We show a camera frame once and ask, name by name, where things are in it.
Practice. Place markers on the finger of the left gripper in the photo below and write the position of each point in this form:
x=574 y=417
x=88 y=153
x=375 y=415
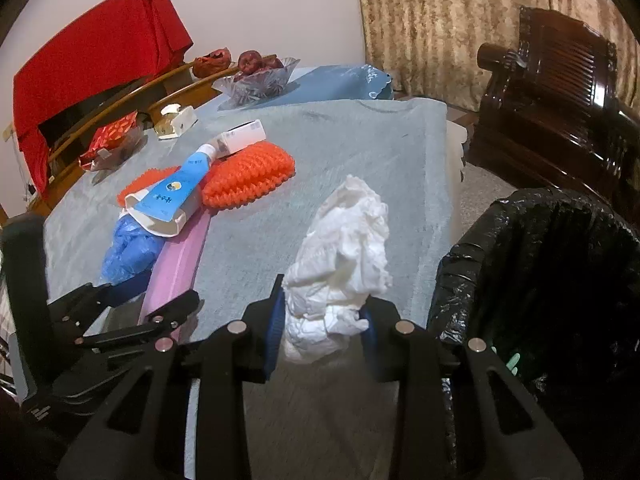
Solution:
x=73 y=314

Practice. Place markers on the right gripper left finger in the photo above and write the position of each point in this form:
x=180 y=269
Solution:
x=180 y=396

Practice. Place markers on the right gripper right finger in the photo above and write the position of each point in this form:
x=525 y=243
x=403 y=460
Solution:
x=461 y=414

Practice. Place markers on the blue plastic glove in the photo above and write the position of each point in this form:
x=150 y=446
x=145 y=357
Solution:
x=133 y=251

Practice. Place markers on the pink plastic bag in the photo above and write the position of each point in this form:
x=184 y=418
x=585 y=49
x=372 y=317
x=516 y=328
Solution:
x=176 y=266

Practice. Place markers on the white paper cup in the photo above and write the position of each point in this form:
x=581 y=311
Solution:
x=161 y=228

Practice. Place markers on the blue toothpaste tube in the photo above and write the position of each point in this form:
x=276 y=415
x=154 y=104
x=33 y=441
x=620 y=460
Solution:
x=166 y=198

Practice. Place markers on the orange foam net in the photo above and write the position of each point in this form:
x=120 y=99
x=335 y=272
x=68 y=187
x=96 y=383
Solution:
x=149 y=178
x=247 y=175

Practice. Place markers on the white tissue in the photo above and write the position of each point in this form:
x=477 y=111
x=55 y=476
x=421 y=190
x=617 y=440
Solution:
x=340 y=263

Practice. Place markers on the black trash bin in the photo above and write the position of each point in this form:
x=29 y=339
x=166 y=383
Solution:
x=550 y=279

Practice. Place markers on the light blue tablecloth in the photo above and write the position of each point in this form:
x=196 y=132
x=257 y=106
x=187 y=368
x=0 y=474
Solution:
x=328 y=419

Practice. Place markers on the red snack packet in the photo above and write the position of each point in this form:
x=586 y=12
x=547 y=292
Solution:
x=110 y=136

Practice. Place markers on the gold tissue box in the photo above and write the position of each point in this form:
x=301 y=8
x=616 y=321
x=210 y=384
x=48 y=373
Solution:
x=175 y=120

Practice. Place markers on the white toothpaste box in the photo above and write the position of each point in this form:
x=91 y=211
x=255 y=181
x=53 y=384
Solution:
x=236 y=139

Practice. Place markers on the wooden sideboard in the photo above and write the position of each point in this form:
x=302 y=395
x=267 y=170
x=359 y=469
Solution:
x=147 y=98

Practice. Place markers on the red cloth cover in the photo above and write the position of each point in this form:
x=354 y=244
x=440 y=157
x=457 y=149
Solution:
x=114 y=43

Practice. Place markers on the red ornament on sideboard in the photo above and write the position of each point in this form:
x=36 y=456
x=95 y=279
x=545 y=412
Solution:
x=212 y=63

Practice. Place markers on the glass fruit bowl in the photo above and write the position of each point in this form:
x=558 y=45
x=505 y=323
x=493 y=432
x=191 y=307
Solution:
x=252 y=89

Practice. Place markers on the red apples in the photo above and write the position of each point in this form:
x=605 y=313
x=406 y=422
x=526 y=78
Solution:
x=252 y=62

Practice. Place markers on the dark wooden armchair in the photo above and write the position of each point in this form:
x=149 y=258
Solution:
x=550 y=116

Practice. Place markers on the blue plastic bag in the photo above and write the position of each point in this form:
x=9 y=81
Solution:
x=336 y=82

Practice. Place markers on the beige patterned curtain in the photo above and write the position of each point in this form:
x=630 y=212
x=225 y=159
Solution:
x=430 y=46

